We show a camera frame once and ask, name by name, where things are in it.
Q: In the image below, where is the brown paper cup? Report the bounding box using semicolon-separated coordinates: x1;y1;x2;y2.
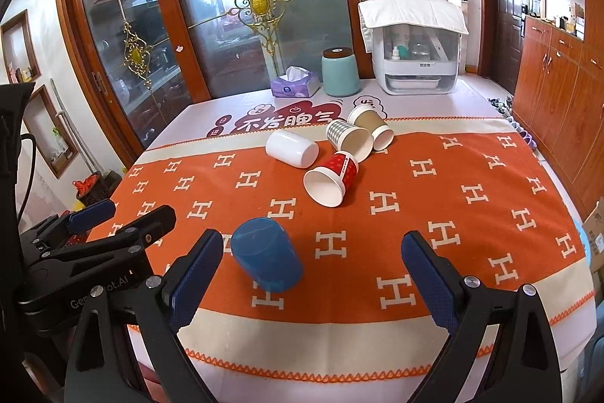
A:
347;104;394;151

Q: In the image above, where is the white towel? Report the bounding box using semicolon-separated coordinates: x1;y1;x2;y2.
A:
357;0;469;39

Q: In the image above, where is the black basket with orange items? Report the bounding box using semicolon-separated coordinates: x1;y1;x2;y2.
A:
72;171;122;209

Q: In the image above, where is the orange patterned blanket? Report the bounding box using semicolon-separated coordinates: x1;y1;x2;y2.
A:
87;115;598;373

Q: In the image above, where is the red paper cup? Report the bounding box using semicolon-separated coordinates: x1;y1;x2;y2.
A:
303;150;359;208

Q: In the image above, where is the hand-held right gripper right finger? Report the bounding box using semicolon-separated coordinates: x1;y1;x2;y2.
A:
401;230;564;403

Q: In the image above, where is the purple tissue box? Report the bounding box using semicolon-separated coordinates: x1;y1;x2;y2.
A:
270;66;322;98

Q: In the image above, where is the row of shoes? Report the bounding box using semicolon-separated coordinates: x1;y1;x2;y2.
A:
487;95;539;150

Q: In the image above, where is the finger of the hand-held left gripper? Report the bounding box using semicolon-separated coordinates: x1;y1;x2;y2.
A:
61;205;177;264
29;200;117;246

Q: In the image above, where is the white storage cabinet box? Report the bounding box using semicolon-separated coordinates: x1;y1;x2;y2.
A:
365;23;465;96

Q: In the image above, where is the printed white tablecloth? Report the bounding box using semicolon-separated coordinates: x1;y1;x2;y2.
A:
125;75;598;403

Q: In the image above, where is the wooden wall niche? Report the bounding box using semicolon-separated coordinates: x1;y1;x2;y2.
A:
0;9;43;85
21;83;79;180

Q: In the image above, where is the checked paper cup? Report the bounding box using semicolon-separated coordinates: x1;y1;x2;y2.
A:
325;119;374;164

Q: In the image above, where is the white cup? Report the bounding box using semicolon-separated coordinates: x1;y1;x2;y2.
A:
265;128;320;169

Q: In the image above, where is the wooden cabinet with shelves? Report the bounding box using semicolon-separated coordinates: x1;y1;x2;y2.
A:
512;0;604;222

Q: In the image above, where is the dark brown entrance door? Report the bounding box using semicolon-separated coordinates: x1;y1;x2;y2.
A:
476;0;525;96

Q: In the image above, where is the black cable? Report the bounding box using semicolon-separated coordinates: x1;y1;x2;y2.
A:
16;133;37;224

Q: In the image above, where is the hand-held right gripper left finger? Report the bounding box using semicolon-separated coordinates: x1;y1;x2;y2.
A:
63;229;225;403

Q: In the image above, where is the blue plastic cup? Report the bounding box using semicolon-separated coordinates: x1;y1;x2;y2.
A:
230;217;304;293

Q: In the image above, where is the cardboard box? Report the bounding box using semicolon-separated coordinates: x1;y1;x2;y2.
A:
582;199;604;263

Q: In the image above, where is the teal canister with brown lid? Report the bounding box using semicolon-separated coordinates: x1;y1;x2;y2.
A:
321;47;362;97

